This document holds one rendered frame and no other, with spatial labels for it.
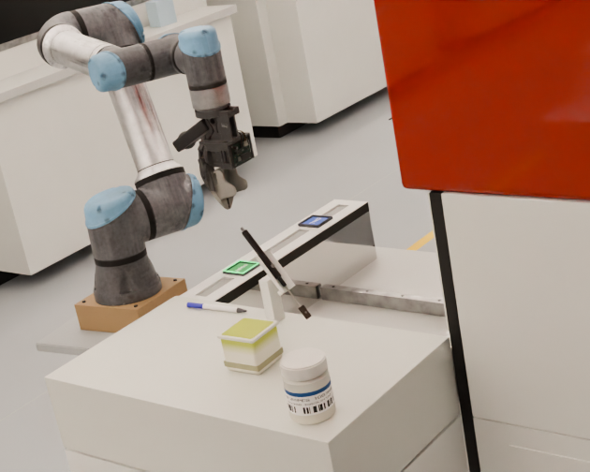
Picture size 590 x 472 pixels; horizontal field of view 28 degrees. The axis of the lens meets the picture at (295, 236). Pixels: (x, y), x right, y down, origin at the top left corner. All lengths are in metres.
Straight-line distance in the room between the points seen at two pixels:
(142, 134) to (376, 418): 1.06
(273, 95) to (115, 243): 4.38
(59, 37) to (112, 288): 0.55
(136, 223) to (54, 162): 2.87
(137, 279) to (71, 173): 2.93
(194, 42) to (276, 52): 4.64
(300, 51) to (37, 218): 2.09
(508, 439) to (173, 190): 0.99
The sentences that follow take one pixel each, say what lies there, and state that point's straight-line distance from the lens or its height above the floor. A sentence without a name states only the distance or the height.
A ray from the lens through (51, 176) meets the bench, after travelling 5.40.
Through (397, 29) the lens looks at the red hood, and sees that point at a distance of 1.80.
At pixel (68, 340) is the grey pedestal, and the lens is 2.63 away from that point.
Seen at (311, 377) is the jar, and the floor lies 1.04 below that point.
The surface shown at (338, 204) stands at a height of 0.96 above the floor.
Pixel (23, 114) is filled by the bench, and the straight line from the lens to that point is 5.29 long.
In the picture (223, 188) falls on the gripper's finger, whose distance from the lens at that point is 2.32.
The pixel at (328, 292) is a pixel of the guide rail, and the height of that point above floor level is 0.84.
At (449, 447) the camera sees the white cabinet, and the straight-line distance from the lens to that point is 2.01.
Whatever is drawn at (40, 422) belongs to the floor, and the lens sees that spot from 4.19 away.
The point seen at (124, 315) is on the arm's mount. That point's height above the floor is 0.87.
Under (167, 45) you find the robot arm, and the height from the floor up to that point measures 1.43.
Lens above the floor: 1.83
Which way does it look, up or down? 20 degrees down
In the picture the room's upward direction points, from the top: 11 degrees counter-clockwise
